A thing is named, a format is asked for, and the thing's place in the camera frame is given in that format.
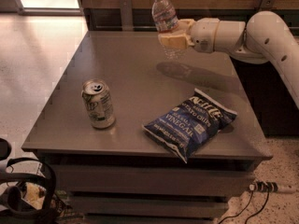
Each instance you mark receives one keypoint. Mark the left metal wall bracket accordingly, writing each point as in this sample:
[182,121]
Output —
[126,15]

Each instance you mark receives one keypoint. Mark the clear plastic water bottle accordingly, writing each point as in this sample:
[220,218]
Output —
[164,16]

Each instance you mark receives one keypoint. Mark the right metal wall bracket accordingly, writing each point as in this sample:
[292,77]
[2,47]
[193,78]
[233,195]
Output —
[266,5]

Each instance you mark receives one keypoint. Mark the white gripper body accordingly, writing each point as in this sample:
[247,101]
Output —
[204,34]

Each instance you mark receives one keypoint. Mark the white power strip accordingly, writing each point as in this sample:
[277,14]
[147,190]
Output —
[261,186]

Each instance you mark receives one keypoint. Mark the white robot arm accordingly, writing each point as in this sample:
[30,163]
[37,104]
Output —
[264,38]

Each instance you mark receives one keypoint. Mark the metal wall bracket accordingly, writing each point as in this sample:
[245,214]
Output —
[266,5]
[126,15]

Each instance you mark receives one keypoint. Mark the grey low table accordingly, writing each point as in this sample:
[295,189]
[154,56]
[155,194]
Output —
[119,175]

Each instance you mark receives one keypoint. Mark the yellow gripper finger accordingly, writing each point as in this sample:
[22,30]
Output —
[185,24]
[175,40]

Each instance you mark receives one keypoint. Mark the blue potato chips bag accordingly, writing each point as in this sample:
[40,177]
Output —
[189,125]

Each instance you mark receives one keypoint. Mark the silver soda can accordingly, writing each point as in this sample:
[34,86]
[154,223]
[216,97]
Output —
[97,99]

